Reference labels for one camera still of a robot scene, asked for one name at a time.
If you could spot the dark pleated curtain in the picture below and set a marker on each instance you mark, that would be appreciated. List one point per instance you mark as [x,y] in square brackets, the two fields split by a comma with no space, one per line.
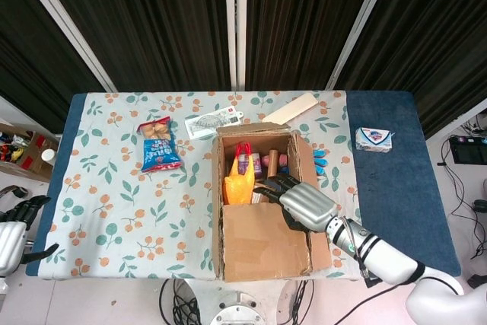
[152,16]

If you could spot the white soap box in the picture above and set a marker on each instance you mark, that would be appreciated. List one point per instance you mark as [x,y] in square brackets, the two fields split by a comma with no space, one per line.
[374,140]

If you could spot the white capped bottle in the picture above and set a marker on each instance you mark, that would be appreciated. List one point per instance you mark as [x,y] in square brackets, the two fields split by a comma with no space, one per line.
[48,155]

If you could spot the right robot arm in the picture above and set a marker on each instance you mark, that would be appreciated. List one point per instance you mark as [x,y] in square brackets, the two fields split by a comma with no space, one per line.
[384,256]

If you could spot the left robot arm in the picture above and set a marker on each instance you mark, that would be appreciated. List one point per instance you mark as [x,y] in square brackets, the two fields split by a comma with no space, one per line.
[3,285]

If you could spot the blue hand clapper toy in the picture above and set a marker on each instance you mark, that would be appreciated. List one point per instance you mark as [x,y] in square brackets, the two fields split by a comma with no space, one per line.
[320,163]

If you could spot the flat beige wooden board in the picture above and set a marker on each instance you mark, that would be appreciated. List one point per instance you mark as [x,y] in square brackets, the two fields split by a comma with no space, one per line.
[291,108]

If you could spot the blue snack bag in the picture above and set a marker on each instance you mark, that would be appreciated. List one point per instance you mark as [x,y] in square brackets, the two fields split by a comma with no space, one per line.
[158,150]

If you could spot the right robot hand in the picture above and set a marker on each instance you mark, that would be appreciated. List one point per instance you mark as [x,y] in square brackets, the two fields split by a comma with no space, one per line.
[310,205]

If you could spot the packaged ruler protractor set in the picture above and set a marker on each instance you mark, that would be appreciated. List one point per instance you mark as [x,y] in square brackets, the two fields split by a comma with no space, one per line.
[203,123]

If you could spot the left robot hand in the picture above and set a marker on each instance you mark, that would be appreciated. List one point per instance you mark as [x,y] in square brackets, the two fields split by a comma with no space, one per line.
[11,241]

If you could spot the blue table cover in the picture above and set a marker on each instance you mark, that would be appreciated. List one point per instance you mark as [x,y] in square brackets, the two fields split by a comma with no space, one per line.
[399,195]

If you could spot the open cardboard box with clutter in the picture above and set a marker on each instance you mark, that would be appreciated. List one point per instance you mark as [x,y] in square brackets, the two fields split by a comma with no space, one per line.
[23,153]

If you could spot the black stand foot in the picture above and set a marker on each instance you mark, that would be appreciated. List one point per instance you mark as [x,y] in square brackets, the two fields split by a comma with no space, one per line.
[477,282]

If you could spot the yellow rubber chicken toy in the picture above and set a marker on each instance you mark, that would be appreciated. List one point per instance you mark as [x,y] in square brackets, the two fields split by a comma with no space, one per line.
[239,184]

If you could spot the floral tablecloth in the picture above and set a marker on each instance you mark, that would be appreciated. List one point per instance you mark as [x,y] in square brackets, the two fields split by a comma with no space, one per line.
[125,188]

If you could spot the brown cardboard box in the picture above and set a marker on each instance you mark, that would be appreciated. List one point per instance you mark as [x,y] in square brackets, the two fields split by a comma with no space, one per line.
[262,241]

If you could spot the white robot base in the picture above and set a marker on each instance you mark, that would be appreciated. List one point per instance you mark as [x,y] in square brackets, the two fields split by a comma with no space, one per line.
[237,311]

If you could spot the brown cardboard tube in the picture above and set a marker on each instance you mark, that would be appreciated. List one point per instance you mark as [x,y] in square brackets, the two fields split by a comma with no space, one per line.
[273,163]

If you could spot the purple small bottle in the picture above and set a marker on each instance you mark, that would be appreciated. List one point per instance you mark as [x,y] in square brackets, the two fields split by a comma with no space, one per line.
[256,165]

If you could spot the black flat device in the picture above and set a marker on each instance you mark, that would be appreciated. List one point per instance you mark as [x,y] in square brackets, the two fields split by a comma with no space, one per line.
[464,150]

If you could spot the small pink box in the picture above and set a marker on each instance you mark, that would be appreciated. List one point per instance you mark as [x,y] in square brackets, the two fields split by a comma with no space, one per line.
[284,159]

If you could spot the white frame post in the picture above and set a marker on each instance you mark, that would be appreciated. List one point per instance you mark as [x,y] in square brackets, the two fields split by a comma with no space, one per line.
[361,24]
[235,20]
[64,20]

